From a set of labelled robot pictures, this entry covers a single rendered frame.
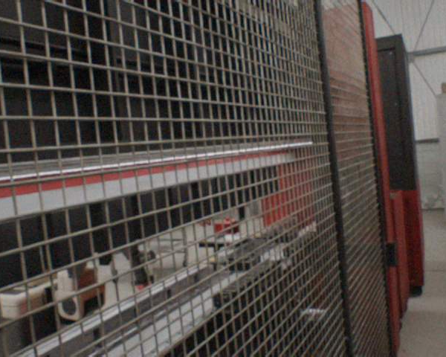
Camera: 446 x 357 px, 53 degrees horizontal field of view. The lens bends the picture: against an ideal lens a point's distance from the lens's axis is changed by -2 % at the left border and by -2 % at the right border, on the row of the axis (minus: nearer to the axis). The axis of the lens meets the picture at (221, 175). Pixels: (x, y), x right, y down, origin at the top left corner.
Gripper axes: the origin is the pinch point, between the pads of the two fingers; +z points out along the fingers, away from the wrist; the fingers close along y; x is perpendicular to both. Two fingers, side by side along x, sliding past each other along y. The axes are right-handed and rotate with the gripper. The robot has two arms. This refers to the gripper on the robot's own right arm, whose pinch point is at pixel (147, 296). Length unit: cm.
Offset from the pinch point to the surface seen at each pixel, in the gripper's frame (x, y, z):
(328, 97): -50, 131, -44
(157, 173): -29, 54, -47
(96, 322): -68, 44, -5
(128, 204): -48, 53, -38
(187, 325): -63, 75, 2
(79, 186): -70, 57, -46
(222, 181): 21, 49, -41
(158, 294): -36, 42, -5
